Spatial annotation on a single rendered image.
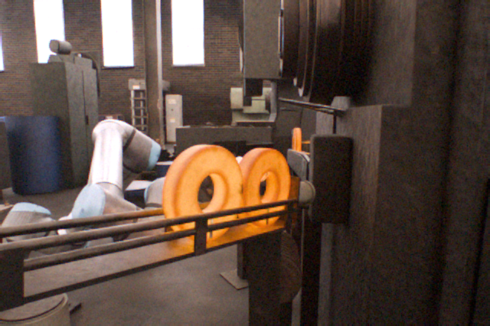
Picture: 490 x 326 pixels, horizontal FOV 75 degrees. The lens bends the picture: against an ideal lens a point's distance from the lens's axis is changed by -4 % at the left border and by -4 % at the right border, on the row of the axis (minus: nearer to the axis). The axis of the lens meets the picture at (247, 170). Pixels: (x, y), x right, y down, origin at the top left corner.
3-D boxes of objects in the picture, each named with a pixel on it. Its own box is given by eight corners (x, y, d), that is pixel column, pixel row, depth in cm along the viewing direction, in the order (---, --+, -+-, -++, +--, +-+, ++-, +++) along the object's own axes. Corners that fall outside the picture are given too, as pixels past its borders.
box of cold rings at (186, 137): (267, 181, 441) (267, 122, 429) (271, 196, 359) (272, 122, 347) (190, 181, 442) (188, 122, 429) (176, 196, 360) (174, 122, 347)
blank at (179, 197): (247, 148, 59) (233, 147, 61) (178, 143, 47) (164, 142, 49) (241, 233, 60) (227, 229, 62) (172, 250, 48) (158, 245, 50)
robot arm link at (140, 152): (41, 233, 151) (134, 118, 129) (76, 247, 160) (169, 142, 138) (31, 258, 139) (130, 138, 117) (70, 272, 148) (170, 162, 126)
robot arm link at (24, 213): (-10, 239, 135) (13, 203, 144) (31, 254, 143) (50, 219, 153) (-4, 233, 124) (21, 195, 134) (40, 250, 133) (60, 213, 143)
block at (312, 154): (344, 216, 96) (347, 134, 92) (350, 225, 88) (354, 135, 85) (307, 216, 97) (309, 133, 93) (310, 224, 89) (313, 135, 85)
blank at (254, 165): (293, 150, 71) (279, 149, 73) (247, 148, 59) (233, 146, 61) (287, 221, 72) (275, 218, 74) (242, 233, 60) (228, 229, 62)
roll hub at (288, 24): (292, 83, 124) (293, 5, 119) (298, 73, 96) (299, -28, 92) (277, 83, 124) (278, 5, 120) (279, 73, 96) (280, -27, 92)
